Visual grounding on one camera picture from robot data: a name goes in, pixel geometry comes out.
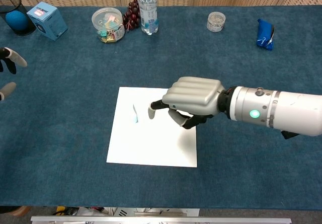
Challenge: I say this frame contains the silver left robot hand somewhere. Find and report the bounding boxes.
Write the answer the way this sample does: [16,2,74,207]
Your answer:
[0,47,28,102]

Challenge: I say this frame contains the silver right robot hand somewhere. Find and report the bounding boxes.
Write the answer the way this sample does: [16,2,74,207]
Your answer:
[147,77,226,130]

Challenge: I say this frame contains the black mesh pen holder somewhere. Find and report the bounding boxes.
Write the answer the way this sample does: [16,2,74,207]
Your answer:
[0,0,37,36]

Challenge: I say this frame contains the blue textured ball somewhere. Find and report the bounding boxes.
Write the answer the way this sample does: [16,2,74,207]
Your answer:
[5,10,29,31]

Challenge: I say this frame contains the light blue cardboard box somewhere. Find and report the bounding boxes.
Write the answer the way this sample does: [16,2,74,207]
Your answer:
[26,2,68,41]

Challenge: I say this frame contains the white paper sheet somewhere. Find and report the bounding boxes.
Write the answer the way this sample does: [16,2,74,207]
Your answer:
[106,87,198,168]

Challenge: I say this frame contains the small clear jar of clips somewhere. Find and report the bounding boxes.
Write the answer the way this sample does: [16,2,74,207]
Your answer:
[206,11,226,33]

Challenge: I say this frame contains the blue foil packet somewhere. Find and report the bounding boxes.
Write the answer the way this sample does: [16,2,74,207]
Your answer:
[256,19,275,51]

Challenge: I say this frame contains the clear plastic water bottle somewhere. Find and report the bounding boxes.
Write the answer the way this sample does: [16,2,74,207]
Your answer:
[138,0,159,36]

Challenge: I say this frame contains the teal felt table cloth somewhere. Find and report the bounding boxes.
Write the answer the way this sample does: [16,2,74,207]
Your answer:
[0,5,322,211]

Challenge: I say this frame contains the clear jar of binder clips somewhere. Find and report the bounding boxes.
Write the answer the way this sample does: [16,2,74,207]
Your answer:
[91,7,126,44]

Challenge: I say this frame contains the dark red grape bunch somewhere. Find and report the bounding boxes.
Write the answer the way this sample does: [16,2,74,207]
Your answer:
[122,0,141,32]

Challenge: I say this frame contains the aluminium profile rail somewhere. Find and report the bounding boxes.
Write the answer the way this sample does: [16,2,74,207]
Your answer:
[30,215,292,224]

